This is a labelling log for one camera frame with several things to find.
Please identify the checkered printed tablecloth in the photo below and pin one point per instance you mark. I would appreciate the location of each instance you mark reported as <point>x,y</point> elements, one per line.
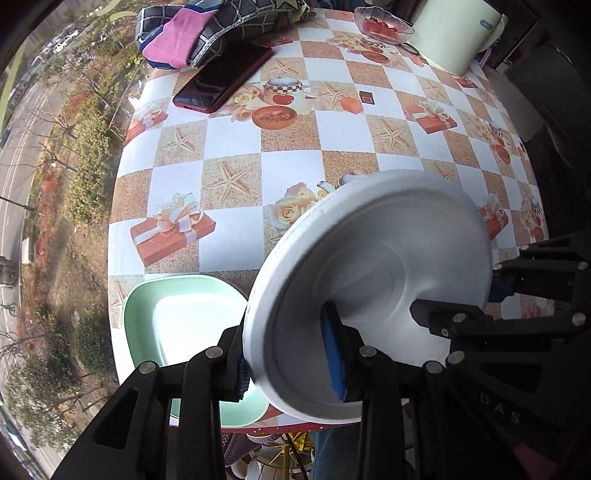
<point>323,134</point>

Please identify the white paper bowl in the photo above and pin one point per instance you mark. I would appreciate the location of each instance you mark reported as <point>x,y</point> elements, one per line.
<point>392,258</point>

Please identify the patterned dark and pink cloth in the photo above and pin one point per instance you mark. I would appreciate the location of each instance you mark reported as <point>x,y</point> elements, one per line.
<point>184,32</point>

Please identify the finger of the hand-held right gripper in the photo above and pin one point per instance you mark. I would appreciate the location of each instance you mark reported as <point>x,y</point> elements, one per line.
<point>461,318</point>
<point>501,288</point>

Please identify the pale cream kettle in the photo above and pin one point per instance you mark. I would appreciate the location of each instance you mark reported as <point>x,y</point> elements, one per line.
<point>452,32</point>

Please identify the dark red smartphone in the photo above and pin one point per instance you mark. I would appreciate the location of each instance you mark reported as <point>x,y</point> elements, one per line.
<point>217,78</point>

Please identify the glass bowl with red fruit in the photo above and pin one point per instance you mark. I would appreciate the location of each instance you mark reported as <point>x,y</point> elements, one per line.
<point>383,25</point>

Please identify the green plate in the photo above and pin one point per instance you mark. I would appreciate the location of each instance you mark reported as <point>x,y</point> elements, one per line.
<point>184,314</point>

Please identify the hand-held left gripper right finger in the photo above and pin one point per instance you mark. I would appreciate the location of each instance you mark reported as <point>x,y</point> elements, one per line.
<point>332,355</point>

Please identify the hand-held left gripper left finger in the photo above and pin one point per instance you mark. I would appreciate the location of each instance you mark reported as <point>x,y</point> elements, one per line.
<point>242,378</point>

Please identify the person's leg in jeans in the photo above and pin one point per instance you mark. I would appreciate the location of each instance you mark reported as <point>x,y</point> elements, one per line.
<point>337,454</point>

